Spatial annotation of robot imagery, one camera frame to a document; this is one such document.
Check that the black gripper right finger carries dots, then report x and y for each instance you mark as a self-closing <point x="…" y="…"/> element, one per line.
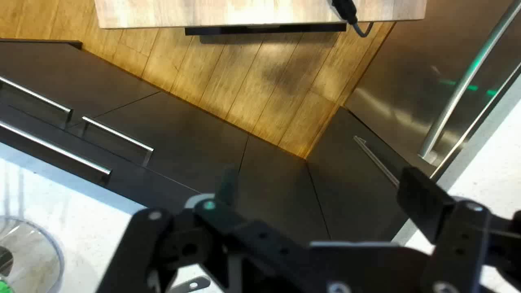
<point x="467" y="235"/>

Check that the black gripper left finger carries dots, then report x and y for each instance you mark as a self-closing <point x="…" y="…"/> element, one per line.
<point x="157" y="245"/>

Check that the stainless steel pot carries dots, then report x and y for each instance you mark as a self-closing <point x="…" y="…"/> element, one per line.
<point x="30" y="259"/>

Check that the stainless steel dishwasher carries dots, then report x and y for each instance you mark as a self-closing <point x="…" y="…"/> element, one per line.
<point x="432" y="79"/>

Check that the black lower kitchen cabinets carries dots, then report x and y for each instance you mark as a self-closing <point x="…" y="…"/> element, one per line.
<point x="160" y="150"/>

